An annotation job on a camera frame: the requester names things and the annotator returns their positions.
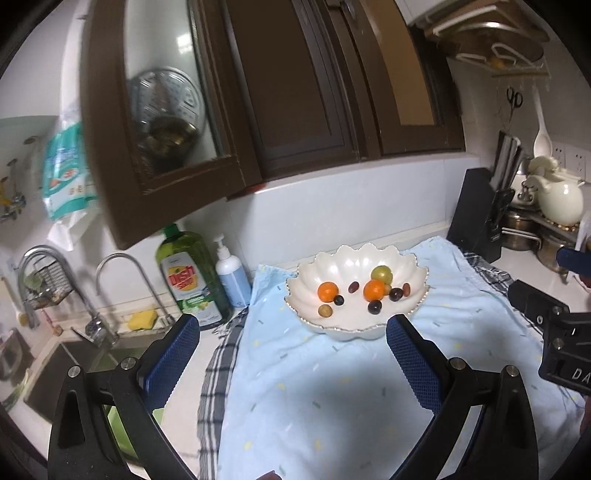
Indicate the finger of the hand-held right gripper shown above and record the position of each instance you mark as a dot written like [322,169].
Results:
[535,300]
[575,262]

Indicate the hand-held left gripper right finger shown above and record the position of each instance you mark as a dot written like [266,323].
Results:
[411,364]

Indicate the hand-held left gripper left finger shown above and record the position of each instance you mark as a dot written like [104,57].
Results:
[171,364]

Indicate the large dark purple grape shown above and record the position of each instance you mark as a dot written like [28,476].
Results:
[374,306]

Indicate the orange cherry tomato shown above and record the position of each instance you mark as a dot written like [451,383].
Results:
[328,290]
[374,289]

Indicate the dark red grape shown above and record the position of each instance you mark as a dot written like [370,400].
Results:
[353,287]

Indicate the white scalloped bowl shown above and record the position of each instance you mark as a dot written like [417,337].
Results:
[341,265]

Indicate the steel pot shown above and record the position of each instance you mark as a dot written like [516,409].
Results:
[519,230]
[554,251]

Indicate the checkered dish cloth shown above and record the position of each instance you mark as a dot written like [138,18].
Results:
[214,383]

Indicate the yellow sponge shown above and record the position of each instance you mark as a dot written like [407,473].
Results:
[143,321]

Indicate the white ceramic teapot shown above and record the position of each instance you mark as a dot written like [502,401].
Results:
[561,198]

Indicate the green dish soap bottle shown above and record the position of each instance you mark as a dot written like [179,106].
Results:
[189,281]

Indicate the green plastic container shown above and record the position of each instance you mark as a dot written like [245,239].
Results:
[120,434]

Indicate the light blue speckled cloth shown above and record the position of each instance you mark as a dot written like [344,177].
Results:
[323,392]

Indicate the green cherry tomato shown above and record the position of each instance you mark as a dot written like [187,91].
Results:
[382,272]

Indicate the black knife block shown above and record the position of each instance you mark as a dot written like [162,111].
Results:
[475,217]

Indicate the blue pump bottle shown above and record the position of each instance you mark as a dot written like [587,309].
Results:
[233,281]

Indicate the steel sink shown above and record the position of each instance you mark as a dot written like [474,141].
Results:
[60,369]

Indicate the white ladle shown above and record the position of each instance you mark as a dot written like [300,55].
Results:
[542,138]

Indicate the black scissors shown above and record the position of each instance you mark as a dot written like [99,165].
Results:
[515,98]

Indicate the blue printed plastic bag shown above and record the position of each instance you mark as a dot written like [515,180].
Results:
[64,180]

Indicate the metal bowl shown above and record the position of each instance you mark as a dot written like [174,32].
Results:
[166,143]

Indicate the brown glass corner cabinet door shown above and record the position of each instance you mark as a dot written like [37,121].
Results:
[106,138]

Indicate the brown tan panel cabinet door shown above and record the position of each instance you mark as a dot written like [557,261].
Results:
[415,69]

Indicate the perforated metal steamer plate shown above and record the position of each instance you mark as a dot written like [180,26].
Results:
[166,92]

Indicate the brown solid panel cabinet door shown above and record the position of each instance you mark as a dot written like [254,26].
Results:
[295,83]

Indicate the white wall socket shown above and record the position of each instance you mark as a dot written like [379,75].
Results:
[578,162]
[558,154]

